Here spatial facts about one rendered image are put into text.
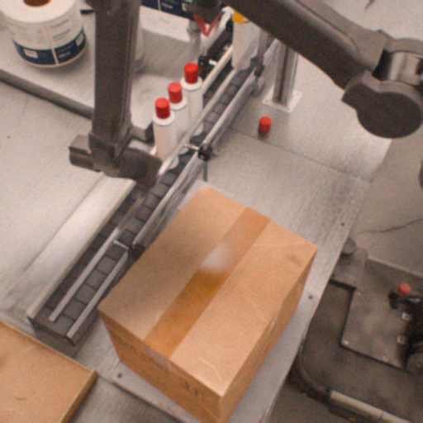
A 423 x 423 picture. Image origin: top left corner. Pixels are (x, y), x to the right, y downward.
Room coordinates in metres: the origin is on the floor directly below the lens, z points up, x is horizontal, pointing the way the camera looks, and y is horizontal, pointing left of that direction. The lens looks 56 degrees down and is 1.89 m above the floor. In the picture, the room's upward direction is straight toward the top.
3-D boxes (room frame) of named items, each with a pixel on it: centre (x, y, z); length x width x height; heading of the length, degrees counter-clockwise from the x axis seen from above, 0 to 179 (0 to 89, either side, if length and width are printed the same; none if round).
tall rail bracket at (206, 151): (0.79, 0.03, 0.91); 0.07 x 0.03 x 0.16; 62
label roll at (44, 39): (1.26, 0.46, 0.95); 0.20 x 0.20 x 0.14
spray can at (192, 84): (0.93, 0.04, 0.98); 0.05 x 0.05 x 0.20
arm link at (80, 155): (0.67, 0.22, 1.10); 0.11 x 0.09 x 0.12; 68
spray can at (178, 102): (0.86, 0.07, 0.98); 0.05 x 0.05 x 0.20
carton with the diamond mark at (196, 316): (0.38, -0.01, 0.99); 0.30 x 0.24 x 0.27; 145
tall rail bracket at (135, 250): (0.53, 0.17, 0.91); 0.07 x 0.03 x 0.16; 62
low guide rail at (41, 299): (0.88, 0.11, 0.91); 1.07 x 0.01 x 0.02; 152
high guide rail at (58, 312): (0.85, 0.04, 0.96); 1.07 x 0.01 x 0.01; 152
